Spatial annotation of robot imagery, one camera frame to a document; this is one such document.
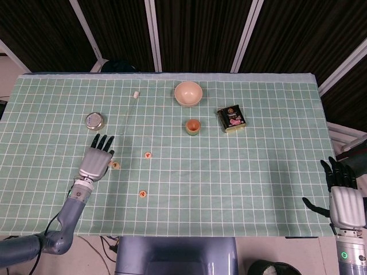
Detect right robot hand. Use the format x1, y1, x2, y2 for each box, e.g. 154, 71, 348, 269
302, 156, 367, 230

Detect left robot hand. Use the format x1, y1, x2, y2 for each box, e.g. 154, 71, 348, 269
77, 133, 115, 182

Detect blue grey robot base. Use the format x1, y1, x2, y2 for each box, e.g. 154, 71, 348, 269
114, 236, 239, 275

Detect round silver tin can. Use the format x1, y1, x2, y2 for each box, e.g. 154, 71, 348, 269
85, 112, 106, 132

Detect person in dark clothes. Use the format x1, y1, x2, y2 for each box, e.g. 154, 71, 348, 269
335, 151, 367, 180

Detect glass test tube white stopper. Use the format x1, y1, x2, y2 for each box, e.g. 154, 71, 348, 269
119, 91, 140, 136

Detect dark blue bag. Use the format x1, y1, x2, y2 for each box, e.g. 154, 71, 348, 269
101, 59, 138, 73

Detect small orange green cup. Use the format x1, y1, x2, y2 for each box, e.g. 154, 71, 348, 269
185, 119, 201, 136

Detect green checked tablecloth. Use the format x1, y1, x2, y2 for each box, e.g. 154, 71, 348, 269
0, 72, 342, 238

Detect black waste bin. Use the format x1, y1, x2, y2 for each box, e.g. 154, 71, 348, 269
247, 259, 302, 275

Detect beige bowl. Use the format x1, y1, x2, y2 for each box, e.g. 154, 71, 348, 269
174, 81, 204, 108

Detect black gold luncheon meat tin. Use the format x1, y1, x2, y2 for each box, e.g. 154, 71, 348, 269
216, 104, 247, 134

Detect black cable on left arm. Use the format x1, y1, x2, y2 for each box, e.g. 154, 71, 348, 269
28, 187, 73, 275

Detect black cables with plug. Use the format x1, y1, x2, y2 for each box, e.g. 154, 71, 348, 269
99, 235, 120, 262

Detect white partition frame post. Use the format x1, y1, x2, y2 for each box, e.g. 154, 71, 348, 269
231, 0, 264, 73
0, 38, 32, 74
145, 0, 163, 72
68, 0, 104, 73
318, 37, 367, 97

